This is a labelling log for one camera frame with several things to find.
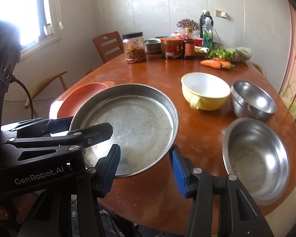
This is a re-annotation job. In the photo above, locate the black cable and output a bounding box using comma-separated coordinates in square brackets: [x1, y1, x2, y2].
[9, 75, 35, 119]

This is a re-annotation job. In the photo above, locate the yellow bowl with handle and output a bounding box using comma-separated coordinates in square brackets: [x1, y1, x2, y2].
[181, 72, 231, 111]

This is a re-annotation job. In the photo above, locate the rear carrot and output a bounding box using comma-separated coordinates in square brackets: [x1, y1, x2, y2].
[214, 58, 234, 69]

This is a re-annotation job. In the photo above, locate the carrot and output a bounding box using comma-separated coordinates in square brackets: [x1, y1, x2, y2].
[214, 58, 234, 69]
[200, 59, 222, 70]

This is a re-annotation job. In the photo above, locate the clear green water bottle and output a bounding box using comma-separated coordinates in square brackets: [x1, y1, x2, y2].
[203, 18, 213, 49]

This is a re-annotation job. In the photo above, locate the red-labelled sauce jar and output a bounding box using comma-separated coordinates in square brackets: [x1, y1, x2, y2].
[160, 38, 182, 59]

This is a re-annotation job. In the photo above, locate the steel bowl at back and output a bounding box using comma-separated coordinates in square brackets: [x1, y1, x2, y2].
[144, 38, 161, 54]

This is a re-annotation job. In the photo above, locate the light wooden armchair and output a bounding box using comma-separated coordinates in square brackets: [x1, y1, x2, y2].
[24, 70, 68, 118]

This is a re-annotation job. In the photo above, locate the orange plastic plate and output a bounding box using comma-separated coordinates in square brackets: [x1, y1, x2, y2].
[56, 81, 115, 119]

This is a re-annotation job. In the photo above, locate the dried flower bunch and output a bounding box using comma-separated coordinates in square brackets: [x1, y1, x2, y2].
[176, 18, 199, 30]

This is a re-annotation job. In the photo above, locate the window with white frame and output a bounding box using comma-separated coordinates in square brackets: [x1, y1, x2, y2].
[0, 0, 63, 59]

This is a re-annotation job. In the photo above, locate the black thermos bottle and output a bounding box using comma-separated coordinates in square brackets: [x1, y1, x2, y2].
[199, 10, 214, 39]

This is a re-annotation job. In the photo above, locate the large steel bowl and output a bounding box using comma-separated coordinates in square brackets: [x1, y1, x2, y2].
[222, 118, 290, 206]

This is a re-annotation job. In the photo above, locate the bag of green vegetables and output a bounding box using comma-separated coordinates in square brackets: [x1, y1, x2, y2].
[206, 47, 252, 63]

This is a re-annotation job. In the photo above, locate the wall power socket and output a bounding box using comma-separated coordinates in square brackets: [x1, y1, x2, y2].
[215, 10, 228, 19]

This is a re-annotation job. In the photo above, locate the red food package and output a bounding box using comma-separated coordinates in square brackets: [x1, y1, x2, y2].
[171, 30, 204, 48]

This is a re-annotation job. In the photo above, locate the small steel bowl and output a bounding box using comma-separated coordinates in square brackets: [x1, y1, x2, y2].
[230, 81, 277, 122]

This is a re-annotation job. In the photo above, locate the front carrot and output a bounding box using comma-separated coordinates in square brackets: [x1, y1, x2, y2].
[200, 59, 222, 70]

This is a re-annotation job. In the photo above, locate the round metal pan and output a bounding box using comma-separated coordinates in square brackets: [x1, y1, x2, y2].
[70, 84, 179, 178]

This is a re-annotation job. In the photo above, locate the clear jar black lid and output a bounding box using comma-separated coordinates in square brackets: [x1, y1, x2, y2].
[122, 32, 146, 64]

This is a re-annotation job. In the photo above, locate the dark sauce bottle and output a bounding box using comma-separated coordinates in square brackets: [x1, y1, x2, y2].
[182, 27, 195, 59]

